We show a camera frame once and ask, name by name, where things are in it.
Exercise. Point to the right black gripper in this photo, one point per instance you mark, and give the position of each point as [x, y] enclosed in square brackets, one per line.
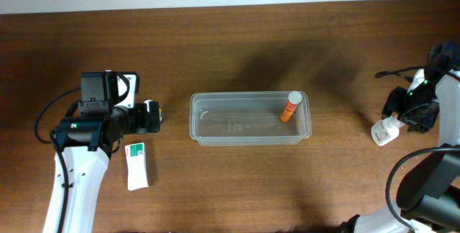
[397, 101]

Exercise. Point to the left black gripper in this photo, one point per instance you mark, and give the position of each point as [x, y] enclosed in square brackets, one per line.
[153, 116]

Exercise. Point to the white plastic bottle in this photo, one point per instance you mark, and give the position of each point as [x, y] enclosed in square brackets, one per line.
[386, 130]

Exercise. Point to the orange tube white cap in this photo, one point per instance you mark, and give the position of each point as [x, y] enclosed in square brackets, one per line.
[293, 99]

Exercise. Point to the dark brown bottle white cap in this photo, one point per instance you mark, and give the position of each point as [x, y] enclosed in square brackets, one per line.
[153, 107]

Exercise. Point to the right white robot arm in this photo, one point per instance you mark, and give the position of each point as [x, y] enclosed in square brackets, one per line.
[419, 193]

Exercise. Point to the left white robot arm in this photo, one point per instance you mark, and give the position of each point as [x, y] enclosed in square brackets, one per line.
[90, 132]

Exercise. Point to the clear plastic container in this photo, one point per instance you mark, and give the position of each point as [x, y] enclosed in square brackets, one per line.
[247, 118]

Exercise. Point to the white green medicine box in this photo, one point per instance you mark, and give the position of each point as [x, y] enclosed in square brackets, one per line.
[136, 166]

